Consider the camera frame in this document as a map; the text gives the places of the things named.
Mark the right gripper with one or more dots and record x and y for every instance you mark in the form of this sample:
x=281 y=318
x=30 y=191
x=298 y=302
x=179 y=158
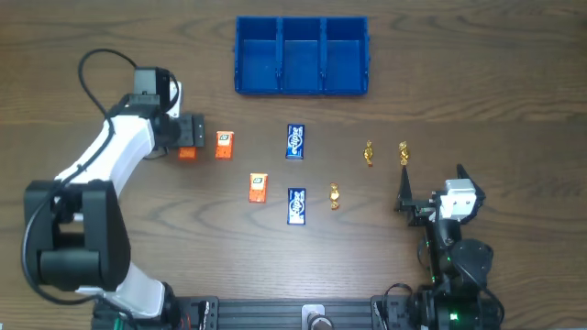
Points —
x=422 y=212

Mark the orange candy box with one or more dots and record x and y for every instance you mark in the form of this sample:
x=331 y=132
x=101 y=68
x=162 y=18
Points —
x=258 y=187
x=187 y=153
x=224 y=145

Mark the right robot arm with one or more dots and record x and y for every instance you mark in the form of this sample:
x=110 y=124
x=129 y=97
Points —
x=463 y=261

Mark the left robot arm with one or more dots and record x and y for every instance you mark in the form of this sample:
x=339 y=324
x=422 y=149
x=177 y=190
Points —
x=128 y=142

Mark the gold wrapped candy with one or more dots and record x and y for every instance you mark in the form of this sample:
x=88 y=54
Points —
x=403 y=152
x=334 y=196
x=368 y=152

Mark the blue candy pack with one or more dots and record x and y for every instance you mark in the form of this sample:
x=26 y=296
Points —
x=295 y=141
x=296 y=206

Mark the blue tray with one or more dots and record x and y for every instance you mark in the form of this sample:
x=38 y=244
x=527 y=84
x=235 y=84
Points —
x=300 y=69

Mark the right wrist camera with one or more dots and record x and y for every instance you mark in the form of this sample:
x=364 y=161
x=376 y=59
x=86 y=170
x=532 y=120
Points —
x=456 y=197

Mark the mounting rail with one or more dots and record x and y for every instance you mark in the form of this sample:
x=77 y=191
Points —
x=275 y=314

